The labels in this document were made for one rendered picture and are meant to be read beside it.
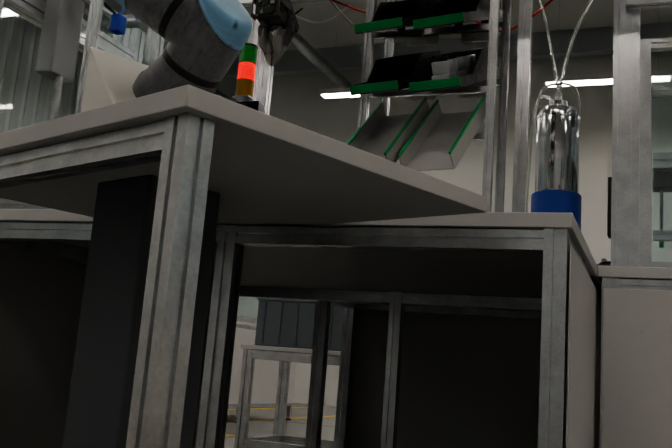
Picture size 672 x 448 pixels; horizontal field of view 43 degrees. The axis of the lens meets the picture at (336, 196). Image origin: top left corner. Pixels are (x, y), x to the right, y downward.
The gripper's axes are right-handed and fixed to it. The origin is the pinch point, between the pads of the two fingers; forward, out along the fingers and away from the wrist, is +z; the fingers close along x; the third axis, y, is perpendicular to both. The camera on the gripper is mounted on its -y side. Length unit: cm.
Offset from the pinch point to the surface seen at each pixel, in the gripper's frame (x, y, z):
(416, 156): 32.1, -15.4, 19.7
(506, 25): 48, -40, -23
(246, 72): -22.8, -29.6, -9.5
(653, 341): 84, -67, 57
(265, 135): 36, 72, 40
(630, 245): 77, -127, 22
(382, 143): 22.3, -19.0, 15.3
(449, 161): 41.1, -11.4, 22.1
